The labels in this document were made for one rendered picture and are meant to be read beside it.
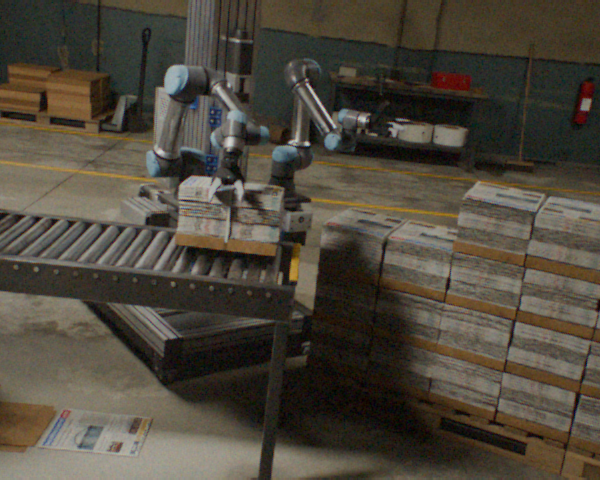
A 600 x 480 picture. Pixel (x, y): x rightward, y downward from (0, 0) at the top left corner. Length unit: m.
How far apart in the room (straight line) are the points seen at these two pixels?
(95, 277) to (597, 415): 2.01
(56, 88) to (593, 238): 7.08
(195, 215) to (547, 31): 7.77
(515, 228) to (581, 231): 0.24
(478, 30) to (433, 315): 6.97
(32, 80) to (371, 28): 3.98
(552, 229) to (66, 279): 1.81
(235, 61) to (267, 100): 6.29
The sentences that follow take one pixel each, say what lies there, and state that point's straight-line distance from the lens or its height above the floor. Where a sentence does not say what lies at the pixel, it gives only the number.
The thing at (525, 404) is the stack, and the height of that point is 0.26.
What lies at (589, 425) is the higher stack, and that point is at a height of 0.25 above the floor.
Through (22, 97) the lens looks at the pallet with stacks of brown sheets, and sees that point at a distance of 9.43.
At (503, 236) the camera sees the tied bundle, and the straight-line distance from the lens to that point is 3.24.
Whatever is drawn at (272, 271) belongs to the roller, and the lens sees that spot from 2.85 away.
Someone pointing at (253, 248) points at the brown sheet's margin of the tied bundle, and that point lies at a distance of 2.90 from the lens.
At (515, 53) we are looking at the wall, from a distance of 10.16.
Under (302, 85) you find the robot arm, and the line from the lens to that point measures 3.74.
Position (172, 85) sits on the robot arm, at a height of 1.35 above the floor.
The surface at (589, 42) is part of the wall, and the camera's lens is 10.38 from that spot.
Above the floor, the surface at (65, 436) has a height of 0.01.
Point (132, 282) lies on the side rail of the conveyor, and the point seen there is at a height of 0.76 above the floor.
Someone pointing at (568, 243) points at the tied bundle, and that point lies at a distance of 3.22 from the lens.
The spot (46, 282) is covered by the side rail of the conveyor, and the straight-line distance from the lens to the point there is 2.83.
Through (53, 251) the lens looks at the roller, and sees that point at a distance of 2.93.
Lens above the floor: 1.77
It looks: 17 degrees down
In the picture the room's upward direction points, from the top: 7 degrees clockwise
